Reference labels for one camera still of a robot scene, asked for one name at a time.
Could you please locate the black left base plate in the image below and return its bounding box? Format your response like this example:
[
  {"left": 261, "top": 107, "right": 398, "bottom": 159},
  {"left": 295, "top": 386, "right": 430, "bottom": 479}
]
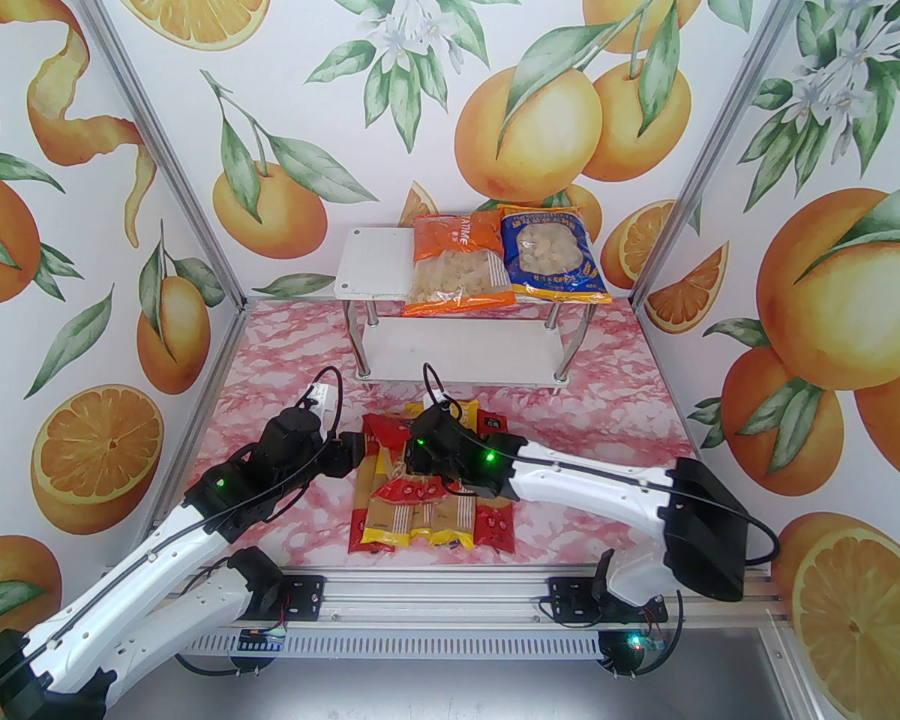
[{"left": 270, "top": 574, "right": 326, "bottom": 622}]

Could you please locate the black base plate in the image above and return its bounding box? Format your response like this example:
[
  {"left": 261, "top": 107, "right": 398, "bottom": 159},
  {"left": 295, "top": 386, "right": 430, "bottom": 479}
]
[
  {"left": 546, "top": 576, "right": 670, "bottom": 624},
  {"left": 270, "top": 574, "right": 326, "bottom": 622}
]

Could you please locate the blue orecchiette pasta bag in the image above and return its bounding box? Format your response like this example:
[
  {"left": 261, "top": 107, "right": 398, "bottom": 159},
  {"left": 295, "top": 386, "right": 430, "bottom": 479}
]
[{"left": 499, "top": 205, "right": 614, "bottom": 304}]

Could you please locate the aluminium corner post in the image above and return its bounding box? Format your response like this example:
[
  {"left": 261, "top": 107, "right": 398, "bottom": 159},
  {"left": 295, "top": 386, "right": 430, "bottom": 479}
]
[
  {"left": 58, "top": 0, "right": 250, "bottom": 320},
  {"left": 628, "top": 0, "right": 827, "bottom": 320}
]

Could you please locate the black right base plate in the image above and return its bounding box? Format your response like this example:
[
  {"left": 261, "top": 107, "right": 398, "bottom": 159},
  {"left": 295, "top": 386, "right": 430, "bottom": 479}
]
[{"left": 546, "top": 576, "right": 670, "bottom": 624}]

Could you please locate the red spaghetti pack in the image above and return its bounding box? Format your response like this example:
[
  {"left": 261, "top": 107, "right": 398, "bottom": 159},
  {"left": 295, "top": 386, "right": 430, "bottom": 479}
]
[
  {"left": 472, "top": 412, "right": 518, "bottom": 554},
  {"left": 349, "top": 477, "right": 392, "bottom": 554}
]

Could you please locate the orange pasta bag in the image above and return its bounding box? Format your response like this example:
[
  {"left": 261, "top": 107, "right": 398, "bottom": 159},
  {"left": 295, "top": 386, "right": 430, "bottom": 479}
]
[{"left": 403, "top": 212, "right": 517, "bottom": 318}]

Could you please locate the red short pasta bag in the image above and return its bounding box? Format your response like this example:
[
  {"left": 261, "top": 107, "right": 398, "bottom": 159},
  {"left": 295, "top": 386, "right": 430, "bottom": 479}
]
[{"left": 362, "top": 412, "right": 455, "bottom": 506}]

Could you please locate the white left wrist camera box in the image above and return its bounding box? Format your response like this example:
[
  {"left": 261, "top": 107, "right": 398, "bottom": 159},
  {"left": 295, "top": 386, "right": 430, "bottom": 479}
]
[{"left": 306, "top": 383, "right": 340, "bottom": 424}]

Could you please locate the perforated metal strip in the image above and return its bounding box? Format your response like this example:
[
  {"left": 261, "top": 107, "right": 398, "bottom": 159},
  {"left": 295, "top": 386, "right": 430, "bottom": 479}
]
[{"left": 172, "top": 629, "right": 623, "bottom": 659}]

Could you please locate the white two-tier shelf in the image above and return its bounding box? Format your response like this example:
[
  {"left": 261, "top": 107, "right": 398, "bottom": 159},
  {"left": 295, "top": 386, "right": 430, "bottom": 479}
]
[{"left": 335, "top": 227, "right": 612, "bottom": 386}]

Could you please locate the aluminium frame rail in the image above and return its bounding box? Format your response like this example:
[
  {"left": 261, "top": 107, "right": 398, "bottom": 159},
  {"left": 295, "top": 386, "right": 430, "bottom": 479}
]
[{"left": 82, "top": 541, "right": 796, "bottom": 632}]

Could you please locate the black base cable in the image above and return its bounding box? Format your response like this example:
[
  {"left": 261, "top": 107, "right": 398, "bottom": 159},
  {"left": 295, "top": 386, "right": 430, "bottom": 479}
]
[
  {"left": 178, "top": 646, "right": 263, "bottom": 680},
  {"left": 600, "top": 588, "right": 685, "bottom": 680}
]

